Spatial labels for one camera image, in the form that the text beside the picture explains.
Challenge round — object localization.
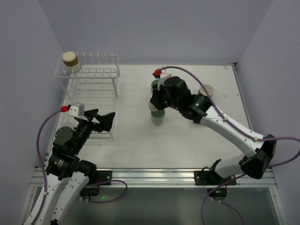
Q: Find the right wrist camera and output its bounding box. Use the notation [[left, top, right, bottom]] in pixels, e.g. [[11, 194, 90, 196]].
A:
[[157, 71, 172, 90]]

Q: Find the green cup shelf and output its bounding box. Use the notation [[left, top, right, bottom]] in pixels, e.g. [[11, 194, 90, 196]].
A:
[[150, 79, 159, 94], [150, 110, 165, 126]]

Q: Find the black mug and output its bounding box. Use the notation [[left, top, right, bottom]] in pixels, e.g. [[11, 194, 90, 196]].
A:
[[198, 84, 214, 97]]

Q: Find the brown and cream cup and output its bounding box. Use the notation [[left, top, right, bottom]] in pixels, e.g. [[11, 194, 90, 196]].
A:
[[62, 51, 82, 73]]

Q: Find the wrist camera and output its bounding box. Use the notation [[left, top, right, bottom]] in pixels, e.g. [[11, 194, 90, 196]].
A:
[[157, 71, 172, 90], [68, 103, 84, 117]]

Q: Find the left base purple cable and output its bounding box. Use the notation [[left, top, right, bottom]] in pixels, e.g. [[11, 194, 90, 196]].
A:
[[79, 179, 128, 203]]

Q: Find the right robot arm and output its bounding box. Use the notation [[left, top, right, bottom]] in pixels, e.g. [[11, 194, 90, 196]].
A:
[[150, 76, 276, 179]]

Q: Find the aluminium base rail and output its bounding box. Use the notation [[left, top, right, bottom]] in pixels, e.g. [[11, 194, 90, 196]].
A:
[[30, 166, 275, 188]]

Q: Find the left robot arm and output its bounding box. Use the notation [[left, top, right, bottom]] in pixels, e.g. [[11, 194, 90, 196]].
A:
[[25, 105, 115, 225]]

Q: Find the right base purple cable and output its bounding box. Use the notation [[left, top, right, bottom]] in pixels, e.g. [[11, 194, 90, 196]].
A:
[[201, 173, 247, 225]]

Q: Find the beige cup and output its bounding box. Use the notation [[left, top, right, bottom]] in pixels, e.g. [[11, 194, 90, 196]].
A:
[[148, 102, 158, 112]]

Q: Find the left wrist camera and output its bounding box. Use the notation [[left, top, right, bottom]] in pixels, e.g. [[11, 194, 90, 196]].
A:
[[68, 103, 84, 117]]

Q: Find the white wire dish rack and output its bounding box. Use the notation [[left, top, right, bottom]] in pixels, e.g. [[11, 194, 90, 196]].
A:
[[53, 52, 121, 142]]

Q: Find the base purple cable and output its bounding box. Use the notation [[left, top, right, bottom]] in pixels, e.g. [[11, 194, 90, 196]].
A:
[[201, 173, 247, 225], [79, 179, 128, 203]]

